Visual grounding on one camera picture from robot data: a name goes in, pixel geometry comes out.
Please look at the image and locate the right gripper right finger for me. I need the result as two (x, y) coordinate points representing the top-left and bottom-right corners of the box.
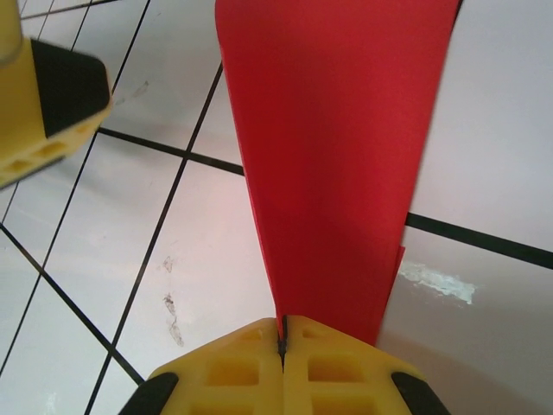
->
(283, 315), (450, 415)

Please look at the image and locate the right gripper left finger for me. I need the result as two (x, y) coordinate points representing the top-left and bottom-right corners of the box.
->
(124, 317), (284, 415)

